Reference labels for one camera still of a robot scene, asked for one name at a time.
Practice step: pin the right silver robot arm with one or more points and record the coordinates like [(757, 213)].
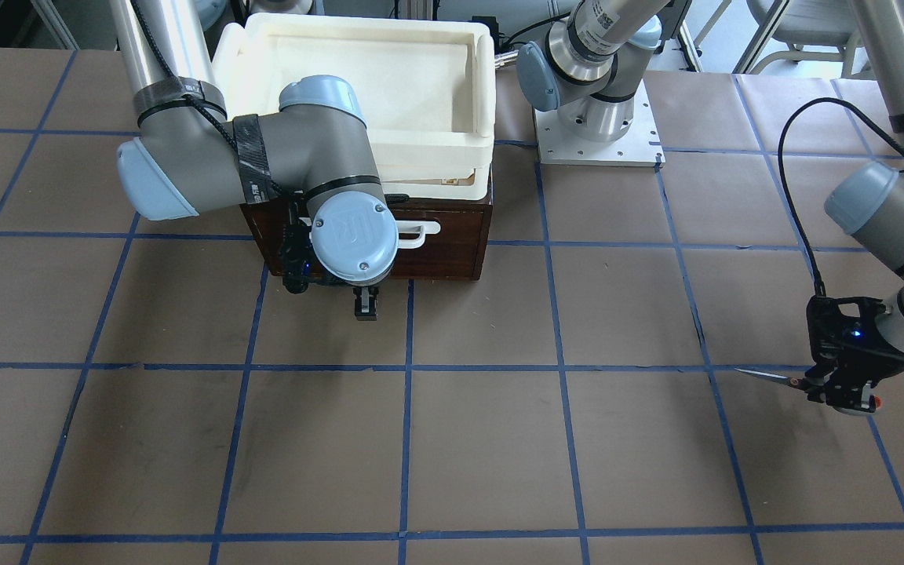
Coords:
[(313, 154)]

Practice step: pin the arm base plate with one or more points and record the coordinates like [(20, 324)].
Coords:
[(592, 132)]

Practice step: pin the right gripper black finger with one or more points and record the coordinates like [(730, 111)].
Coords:
[(365, 306)]

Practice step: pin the dark wooden drawer cabinet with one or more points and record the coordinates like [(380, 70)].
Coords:
[(440, 239)]

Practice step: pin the grey scissors with orange handles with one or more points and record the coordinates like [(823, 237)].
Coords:
[(849, 400)]

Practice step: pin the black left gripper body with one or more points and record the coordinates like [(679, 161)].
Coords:
[(880, 351)]

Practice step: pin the wooden drawer with white handle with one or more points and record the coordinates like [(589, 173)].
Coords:
[(352, 231)]

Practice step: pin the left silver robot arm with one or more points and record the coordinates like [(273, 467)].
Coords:
[(587, 70)]

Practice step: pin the white foam tray box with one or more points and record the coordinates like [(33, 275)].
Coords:
[(426, 89)]

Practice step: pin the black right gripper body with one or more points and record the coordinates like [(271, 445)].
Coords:
[(366, 302)]

